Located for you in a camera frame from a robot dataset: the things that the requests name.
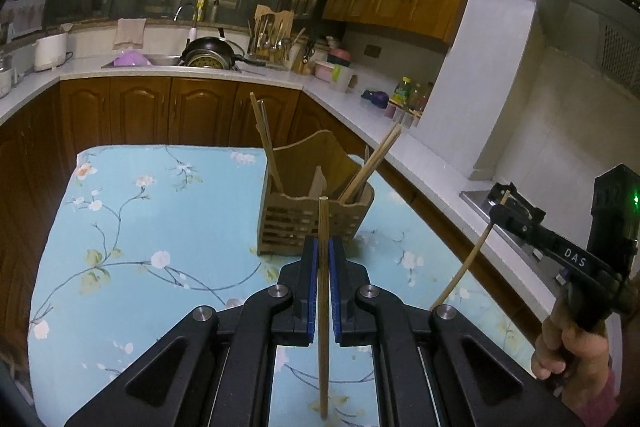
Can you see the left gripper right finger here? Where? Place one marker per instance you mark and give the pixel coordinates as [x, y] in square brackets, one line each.
[433, 368]

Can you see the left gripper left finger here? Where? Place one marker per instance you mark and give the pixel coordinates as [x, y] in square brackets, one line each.
[214, 368]

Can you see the person right hand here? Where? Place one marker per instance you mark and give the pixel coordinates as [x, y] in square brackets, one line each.
[564, 349]

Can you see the gas stove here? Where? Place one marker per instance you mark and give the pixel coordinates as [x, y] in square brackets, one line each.
[512, 214]

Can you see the floral blue tablecloth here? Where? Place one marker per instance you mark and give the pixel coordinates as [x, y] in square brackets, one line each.
[145, 234]

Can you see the wooden utensil holder box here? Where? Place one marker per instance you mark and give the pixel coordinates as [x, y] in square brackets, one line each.
[297, 176]

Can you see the oil bottles on counter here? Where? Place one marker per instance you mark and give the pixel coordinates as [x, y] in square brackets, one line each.
[411, 95]

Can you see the range hood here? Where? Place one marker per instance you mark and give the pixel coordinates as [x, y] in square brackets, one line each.
[604, 34]

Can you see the black wok in sink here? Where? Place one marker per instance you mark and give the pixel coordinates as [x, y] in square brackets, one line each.
[213, 52]

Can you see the purple basin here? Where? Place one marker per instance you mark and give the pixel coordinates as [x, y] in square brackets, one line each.
[131, 58]

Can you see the counter wooden utensil rack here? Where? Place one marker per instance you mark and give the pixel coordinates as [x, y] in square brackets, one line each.
[273, 37]

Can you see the hanging dish towel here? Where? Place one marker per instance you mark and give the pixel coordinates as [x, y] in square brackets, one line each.
[129, 33]

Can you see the white pot on counter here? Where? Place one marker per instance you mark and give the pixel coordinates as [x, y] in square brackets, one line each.
[50, 52]

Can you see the small white cooker pot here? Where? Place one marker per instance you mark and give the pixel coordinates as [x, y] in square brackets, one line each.
[7, 75]

